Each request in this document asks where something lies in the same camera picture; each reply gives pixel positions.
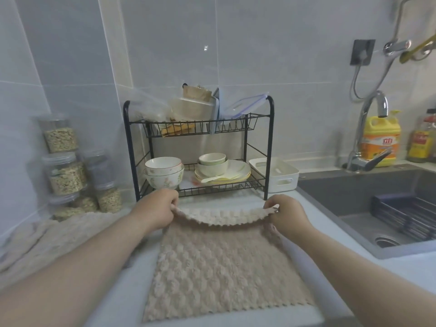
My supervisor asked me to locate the cream plate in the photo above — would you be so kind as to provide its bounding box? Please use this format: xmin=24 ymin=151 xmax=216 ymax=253
xmin=194 ymin=159 xmax=252 ymax=183

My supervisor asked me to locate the grey kitchen sink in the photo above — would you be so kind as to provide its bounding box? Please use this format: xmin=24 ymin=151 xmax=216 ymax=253
xmin=296 ymin=166 xmax=436 ymax=260

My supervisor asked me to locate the white bowl red rim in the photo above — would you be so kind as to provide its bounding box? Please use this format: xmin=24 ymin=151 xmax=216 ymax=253
xmin=144 ymin=156 xmax=183 ymax=176

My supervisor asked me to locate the clear empty jar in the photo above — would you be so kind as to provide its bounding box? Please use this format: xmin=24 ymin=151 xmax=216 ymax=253
xmin=81 ymin=149 xmax=116 ymax=191

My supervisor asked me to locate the cream bowl green rim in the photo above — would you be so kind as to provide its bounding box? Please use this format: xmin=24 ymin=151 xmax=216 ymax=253
xmin=197 ymin=159 xmax=229 ymax=178

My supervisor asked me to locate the person's right forearm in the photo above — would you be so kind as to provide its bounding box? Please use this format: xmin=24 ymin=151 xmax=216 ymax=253
xmin=296 ymin=226 xmax=436 ymax=327

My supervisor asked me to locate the grey braided faucet hose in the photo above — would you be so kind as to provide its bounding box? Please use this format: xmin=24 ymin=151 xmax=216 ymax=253
xmin=373 ymin=54 xmax=397 ymax=94

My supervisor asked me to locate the person's right hand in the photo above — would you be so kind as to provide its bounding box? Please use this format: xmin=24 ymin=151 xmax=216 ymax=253
xmin=264 ymin=194 xmax=316 ymax=242

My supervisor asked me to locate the beige fluffy towel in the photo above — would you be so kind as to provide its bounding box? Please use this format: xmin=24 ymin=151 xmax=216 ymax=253
xmin=142 ymin=204 xmax=316 ymax=322
xmin=0 ymin=211 xmax=137 ymax=291

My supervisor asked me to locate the black wire dish rack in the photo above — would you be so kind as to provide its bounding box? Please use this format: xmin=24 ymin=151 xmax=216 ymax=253
xmin=123 ymin=95 xmax=275 ymax=201

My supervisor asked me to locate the grey blue container lid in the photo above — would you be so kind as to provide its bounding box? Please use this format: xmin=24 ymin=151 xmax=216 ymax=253
xmin=213 ymin=87 xmax=222 ymax=134

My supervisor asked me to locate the dark blue sink rack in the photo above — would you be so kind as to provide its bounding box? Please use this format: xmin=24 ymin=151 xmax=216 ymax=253
xmin=370 ymin=193 xmax=436 ymax=241

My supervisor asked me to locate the person's left hand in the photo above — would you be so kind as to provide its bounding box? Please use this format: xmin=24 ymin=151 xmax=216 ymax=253
xmin=131 ymin=188 xmax=179 ymax=233

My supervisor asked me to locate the white floral bowl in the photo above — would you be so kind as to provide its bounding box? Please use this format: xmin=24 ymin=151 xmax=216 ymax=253
xmin=143 ymin=166 xmax=185 ymax=190

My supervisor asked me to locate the grey power cable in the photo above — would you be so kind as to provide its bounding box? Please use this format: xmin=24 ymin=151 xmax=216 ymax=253
xmin=350 ymin=63 xmax=367 ymax=100

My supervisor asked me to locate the person's left forearm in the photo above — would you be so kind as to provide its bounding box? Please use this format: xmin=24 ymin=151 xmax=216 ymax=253
xmin=0 ymin=214 xmax=150 ymax=327

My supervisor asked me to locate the yellow gas hose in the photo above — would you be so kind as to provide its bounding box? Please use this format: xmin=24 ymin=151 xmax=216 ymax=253
xmin=399 ymin=34 xmax=436 ymax=64

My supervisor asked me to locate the small cream bowl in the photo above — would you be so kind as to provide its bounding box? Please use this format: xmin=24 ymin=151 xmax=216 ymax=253
xmin=198 ymin=153 xmax=227 ymax=166

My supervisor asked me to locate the grey corrugated pipe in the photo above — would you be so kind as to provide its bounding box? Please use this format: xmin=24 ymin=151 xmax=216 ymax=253
xmin=391 ymin=0 xmax=423 ymax=43

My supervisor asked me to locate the black wall socket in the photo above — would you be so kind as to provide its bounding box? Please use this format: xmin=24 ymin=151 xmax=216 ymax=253
xmin=350 ymin=39 xmax=377 ymax=66

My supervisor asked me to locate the yellow orange cloth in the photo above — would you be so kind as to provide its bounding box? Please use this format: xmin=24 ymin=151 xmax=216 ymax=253
xmin=160 ymin=120 xmax=197 ymax=137

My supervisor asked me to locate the white plastic basket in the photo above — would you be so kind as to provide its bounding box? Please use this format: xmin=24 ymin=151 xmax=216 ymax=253
xmin=248 ymin=157 xmax=300 ymax=194

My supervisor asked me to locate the clear lid blue rim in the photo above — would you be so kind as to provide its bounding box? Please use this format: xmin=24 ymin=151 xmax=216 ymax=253
xmin=221 ymin=93 xmax=270 ymax=119

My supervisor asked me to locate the sauce bottle yellow label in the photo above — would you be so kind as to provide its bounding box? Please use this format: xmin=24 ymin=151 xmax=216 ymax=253
xmin=407 ymin=109 xmax=436 ymax=163

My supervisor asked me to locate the chrome kitchen faucet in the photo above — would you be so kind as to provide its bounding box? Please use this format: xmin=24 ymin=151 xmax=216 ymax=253
xmin=346 ymin=91 xmax=392 ymax=173

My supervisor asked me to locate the pale yellow plate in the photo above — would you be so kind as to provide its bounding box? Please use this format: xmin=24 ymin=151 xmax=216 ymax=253
xmin=194 ymin=174 xmax=251 ymax=184

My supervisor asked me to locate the yellow detergent bottle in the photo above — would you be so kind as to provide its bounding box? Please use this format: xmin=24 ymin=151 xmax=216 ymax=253
xmin=360 ymin=109 xmax=402 ymax=168

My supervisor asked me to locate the white red printed mat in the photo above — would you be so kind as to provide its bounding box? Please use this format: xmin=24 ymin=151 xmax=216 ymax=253
xmin=180 ymin=177 xmax=202 ymax=190

